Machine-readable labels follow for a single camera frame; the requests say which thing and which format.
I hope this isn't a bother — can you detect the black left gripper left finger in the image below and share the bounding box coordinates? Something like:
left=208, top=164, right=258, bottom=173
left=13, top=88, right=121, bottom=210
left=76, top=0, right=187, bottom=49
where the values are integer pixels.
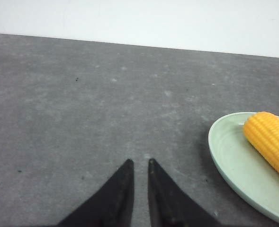
left=57, top=159, right=134, bottom=227

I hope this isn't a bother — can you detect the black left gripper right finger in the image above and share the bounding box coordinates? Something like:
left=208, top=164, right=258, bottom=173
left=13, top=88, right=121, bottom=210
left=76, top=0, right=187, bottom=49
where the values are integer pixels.
left=148, top=158, right=222, bottom=227

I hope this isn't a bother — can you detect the pale green plate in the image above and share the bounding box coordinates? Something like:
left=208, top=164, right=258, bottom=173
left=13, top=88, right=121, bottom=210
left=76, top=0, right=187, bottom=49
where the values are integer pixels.
left=208, top=112, right=279, bottom=223

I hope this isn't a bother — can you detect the yellow corn cob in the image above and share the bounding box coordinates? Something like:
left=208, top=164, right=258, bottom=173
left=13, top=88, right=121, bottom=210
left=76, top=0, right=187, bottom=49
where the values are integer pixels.
left=243, top=112, right=279, bottom=174

